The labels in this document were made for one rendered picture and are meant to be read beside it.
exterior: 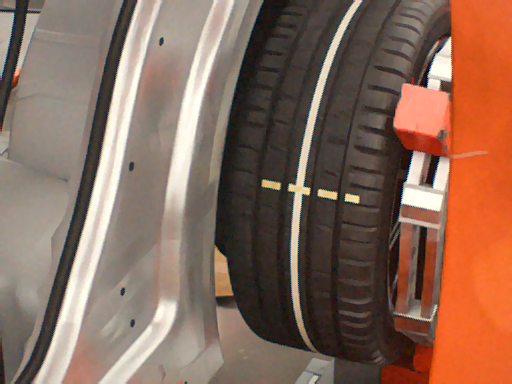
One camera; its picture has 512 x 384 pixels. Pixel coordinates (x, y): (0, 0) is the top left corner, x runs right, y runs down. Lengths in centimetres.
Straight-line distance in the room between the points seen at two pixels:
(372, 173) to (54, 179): 44
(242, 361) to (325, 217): 126
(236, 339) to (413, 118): 146
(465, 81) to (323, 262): 63
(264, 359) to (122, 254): 149
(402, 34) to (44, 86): 53
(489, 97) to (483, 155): 6
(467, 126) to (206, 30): 47
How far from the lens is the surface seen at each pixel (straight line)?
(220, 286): 288
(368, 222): 140
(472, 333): 101
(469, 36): 85
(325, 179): 141
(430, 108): 135
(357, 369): 193
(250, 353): 266
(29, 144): 143
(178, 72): 122
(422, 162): 143
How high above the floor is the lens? 170
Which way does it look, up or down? 31 degrees down
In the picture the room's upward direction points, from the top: 3 degrees counter-clockwise
